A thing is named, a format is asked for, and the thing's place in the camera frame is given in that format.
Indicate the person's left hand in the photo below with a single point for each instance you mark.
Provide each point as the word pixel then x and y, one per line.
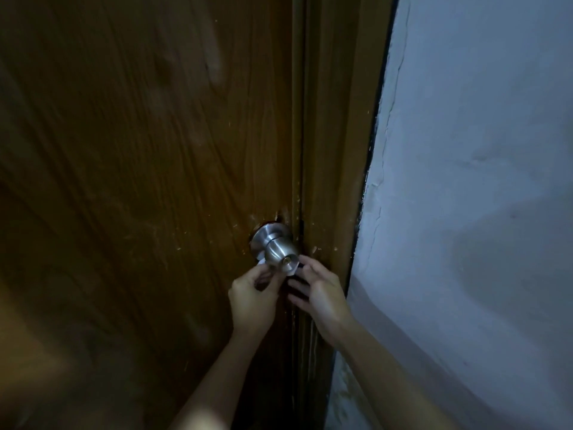
pixel 253 304

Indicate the person's right hand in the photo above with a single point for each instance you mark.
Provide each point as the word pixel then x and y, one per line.
pixel 324 295

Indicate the person's right fingers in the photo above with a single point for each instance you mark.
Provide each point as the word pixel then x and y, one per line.
pixel 309 286

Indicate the person's left fingers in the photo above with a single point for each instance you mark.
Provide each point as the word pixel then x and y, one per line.
pixel 264 276

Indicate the person's right forearm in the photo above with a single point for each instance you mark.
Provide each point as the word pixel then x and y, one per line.
pixel 385 380

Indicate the person's left forearm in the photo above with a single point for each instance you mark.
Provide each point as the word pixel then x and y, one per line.
pixel 208 385

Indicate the silver round door knob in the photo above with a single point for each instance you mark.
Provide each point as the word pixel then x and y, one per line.
pixel 274 246

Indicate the brown wooden door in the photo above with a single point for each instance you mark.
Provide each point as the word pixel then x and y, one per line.
pixel 134 152

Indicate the brown wooden door frame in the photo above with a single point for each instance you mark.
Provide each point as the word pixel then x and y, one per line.
pixel 333 129

